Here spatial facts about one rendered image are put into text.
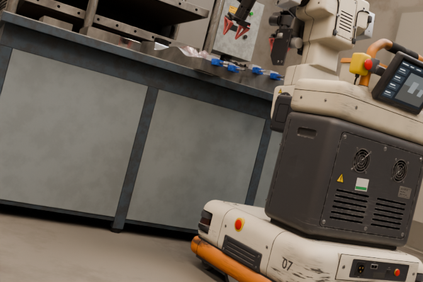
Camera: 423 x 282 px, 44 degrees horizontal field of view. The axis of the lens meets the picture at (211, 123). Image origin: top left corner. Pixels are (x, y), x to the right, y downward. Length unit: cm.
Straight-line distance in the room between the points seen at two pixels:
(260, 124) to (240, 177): 28
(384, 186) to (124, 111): 113
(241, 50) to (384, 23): 236
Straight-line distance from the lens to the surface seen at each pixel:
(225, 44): 351
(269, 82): 266
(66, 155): 230
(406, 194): 207
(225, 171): 256
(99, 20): 317
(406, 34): 533
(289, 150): 186
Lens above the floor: 54
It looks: 1 degrees up
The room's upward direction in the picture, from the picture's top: 14 degrees clockwise
